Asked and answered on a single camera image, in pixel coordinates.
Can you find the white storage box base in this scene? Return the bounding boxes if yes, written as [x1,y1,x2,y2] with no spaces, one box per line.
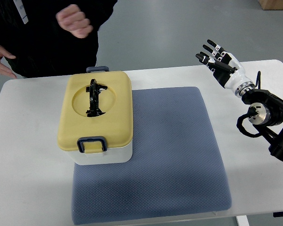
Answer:
[67,140,133,165]

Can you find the cardboard box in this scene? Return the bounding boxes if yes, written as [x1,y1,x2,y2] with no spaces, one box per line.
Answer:
[258,0,283,10]

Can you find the blue grey cushion mat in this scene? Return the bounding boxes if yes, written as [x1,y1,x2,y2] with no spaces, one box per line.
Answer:
[72,87,232,225]

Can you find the white badge card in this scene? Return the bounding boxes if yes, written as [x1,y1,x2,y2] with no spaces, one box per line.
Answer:
[13,0,29,24]

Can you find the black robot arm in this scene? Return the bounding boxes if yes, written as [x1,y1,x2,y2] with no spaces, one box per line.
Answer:
[236,89,283,162]

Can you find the white table leg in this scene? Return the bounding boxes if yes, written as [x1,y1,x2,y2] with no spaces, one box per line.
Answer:
[236,215,250,226]

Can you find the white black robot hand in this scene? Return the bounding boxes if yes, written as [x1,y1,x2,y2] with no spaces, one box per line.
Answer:
[196,40,255,98]

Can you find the person's black clothed torso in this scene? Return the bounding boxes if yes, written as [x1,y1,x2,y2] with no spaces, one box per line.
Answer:
[0,0,116,78]

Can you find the black object under table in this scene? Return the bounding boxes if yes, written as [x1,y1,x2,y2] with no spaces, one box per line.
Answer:
[273,212,283,218]

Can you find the person's left hand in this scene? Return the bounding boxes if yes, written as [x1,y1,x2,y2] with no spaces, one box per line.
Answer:
[56,4,93,39]

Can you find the person's right hand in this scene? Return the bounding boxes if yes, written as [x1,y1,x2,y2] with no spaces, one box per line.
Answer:
[0,45,17,79]

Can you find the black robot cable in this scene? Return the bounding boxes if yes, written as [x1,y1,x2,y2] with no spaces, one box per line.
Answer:
[236,70,265,138]

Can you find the yellow storage box lid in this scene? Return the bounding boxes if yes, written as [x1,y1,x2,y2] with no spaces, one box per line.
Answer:
[57,71,133,151]

